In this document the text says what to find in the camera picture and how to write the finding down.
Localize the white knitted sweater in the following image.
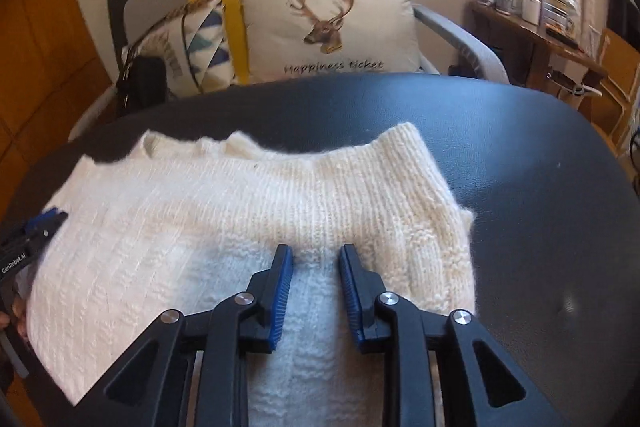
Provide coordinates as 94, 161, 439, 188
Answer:
26, 124, 475, 426

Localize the person left hand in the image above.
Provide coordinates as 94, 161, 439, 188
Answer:
0, 294, 28, 343

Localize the deer print cushion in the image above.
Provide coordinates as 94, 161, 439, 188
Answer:
241, 0, 421, 82

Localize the black handbag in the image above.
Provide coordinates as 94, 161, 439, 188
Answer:
116, 56, 167, 117

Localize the triangle pattern cushion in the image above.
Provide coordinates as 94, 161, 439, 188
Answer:
118, 0, 238, 98

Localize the wooden side table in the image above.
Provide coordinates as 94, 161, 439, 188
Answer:
470, 1, 608, 108

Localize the wooden chair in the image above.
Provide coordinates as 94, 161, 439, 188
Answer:
579, 28, 639, 156

